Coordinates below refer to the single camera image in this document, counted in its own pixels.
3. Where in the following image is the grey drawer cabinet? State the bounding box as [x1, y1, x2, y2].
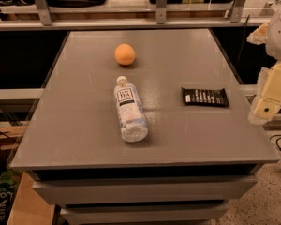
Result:
[11, 29, 278, 225]

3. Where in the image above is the black snack bar wrapper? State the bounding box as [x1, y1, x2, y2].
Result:
[181, 88, 229, 108]

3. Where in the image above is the green printed carton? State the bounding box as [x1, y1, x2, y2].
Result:
[0, 170, 22, 225]

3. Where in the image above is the clear plastic water bottle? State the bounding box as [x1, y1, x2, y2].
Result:
[113, 76, 148, 143]

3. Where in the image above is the orange ball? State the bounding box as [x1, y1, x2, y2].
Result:
[114, 44, 136, 66]

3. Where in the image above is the metal shelf rack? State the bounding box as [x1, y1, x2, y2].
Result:
[0, 0, 281, 31]

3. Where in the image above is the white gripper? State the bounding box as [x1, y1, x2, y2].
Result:
[246, 6, 281, 125]

